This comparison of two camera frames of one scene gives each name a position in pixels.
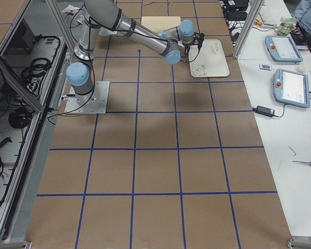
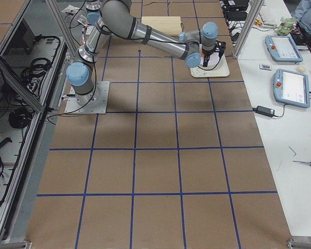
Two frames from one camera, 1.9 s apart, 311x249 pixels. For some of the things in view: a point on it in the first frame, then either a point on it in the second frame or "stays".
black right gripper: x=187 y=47 to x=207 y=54
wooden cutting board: x=159 y=24 stays
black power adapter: x=264 y=110 stays
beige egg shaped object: x=300 y=69 stays
